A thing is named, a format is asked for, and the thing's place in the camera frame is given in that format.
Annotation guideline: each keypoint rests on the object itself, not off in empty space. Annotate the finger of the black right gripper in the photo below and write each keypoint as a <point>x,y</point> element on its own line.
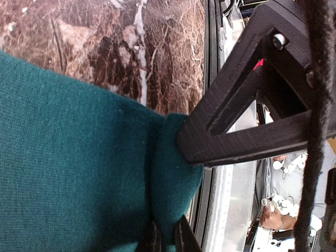
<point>281,67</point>

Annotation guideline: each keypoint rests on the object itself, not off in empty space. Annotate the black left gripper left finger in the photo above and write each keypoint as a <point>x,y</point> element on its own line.
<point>151,240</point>

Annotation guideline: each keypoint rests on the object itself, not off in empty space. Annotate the dark green sock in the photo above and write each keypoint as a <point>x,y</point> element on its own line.
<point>84,169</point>

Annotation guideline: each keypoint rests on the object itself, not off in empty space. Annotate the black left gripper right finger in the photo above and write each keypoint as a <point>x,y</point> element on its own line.
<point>184,237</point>

